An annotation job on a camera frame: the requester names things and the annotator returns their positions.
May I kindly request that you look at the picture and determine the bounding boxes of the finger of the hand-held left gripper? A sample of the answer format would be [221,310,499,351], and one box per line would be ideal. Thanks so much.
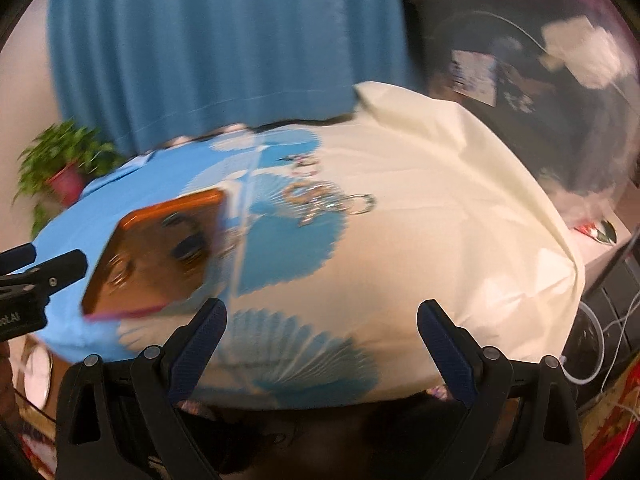
[0,243,39,275]
[0,250,89,306]

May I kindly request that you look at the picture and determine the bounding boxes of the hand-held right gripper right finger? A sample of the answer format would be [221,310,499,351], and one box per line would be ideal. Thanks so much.
[416,299,586,480]

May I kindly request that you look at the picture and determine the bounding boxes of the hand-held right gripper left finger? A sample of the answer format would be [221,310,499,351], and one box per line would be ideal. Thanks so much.
[57,297,228,480]

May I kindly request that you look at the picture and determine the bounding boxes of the orange tray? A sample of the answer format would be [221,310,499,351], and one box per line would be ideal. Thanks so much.
[80,186,227,322]

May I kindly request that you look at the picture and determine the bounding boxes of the pearl bead bracelet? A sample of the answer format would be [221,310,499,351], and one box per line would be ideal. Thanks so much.
[282,182,347,207]

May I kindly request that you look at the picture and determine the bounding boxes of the person's left forearm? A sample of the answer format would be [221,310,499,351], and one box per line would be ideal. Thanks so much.
[0,342,21,441]

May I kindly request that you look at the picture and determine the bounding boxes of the white round object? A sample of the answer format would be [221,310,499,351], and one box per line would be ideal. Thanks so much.
[22,345,53,411]

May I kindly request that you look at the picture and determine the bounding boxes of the blue and white printed tablecloth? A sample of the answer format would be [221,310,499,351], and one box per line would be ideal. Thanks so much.
[32,81,587,413]

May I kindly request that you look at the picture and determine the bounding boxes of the green plant in pink pot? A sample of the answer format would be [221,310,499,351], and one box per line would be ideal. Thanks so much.
[12,120,123,241]

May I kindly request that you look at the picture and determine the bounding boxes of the black box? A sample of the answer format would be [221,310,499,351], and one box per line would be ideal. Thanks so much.
[580,255,640,341]

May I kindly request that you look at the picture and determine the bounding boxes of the red patterned cloth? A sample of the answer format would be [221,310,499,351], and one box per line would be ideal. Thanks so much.
[575,355,640,480]

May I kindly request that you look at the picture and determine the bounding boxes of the red and green packet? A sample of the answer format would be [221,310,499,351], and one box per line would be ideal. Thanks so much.
[575,217,621,246]

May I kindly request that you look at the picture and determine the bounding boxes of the purple translucent cover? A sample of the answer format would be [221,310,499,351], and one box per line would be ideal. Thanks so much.
[400,0,640,226]

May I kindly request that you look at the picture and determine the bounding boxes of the white printed card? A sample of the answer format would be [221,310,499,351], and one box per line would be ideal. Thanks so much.
[450,50,498,107]

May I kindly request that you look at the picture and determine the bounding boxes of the blue curtain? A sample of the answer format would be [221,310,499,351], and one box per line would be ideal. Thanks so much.
[47,0,418,153]

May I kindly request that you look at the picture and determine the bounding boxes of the white cloth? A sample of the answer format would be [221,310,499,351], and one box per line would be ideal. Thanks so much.
[540,15,626,86]

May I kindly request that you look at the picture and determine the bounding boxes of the wooden bead bracelet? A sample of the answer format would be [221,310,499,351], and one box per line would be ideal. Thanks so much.
[102,255,133,288]

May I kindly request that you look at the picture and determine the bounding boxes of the black band bracelet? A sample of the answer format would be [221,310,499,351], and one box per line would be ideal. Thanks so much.
[167,215,208,261]

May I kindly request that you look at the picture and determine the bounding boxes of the white cables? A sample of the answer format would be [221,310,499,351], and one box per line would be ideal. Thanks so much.
[560,305,640,386]

